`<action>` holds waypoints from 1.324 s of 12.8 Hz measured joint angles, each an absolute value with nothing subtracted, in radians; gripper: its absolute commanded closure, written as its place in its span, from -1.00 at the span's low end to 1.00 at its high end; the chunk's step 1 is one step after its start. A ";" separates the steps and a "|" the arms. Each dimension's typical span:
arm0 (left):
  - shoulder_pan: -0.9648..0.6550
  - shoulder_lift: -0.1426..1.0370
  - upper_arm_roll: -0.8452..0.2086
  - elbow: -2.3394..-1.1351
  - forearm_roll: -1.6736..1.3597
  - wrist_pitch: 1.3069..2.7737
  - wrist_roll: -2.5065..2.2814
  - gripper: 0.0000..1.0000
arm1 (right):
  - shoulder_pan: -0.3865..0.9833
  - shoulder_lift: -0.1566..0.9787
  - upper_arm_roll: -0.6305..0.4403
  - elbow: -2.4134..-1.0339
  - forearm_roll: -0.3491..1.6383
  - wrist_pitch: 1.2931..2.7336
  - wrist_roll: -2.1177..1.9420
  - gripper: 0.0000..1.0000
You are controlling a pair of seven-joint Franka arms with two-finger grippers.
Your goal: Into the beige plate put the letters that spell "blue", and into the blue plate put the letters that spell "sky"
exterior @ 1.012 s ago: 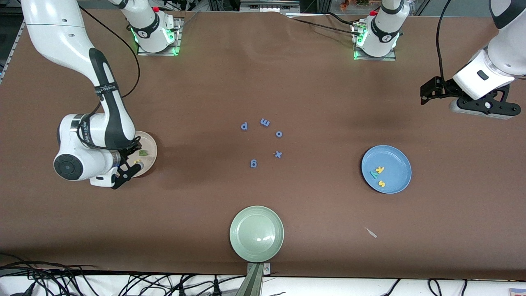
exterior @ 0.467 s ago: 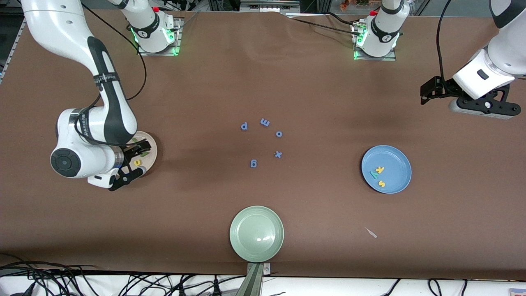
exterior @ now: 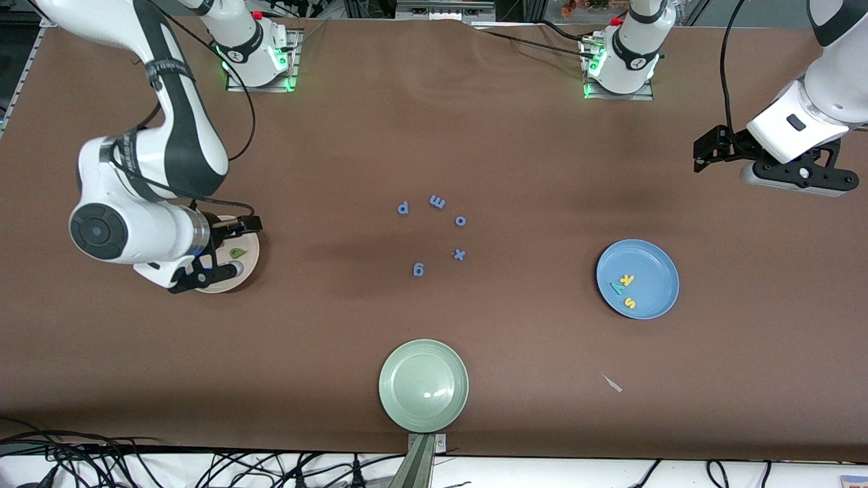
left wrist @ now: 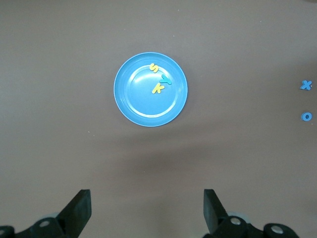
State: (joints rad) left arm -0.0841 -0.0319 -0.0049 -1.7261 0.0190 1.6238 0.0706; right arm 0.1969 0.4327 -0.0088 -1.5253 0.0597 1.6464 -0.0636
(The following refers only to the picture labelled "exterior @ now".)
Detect grey metal camera mount post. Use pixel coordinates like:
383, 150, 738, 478
387, 432, 448, 488

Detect tangled black floor cables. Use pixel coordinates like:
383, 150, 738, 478
0, 417, 408, 488

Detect aluminium frame profile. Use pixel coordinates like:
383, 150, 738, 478
0, 20, 45, 136

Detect grey metal box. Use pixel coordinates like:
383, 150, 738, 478
395, 0, 496, 21

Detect beige round plate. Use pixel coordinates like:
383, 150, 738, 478
193, 216, 261, 294

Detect black base power cable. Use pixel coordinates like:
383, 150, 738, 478
468, 20, 597, 58

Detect green round plate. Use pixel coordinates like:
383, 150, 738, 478
378, 339, 470, 433

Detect brown table cover sheet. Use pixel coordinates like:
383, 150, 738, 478
0, 12, 868, 465

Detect blue round plate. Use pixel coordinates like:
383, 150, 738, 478
596, 239, 680, 321

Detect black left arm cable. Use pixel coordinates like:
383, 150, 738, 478
720, 0, 747, 140

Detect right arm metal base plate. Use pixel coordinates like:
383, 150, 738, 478
226, 30, 300, 93

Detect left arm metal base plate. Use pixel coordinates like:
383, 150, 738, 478
583, 41, 655, 101

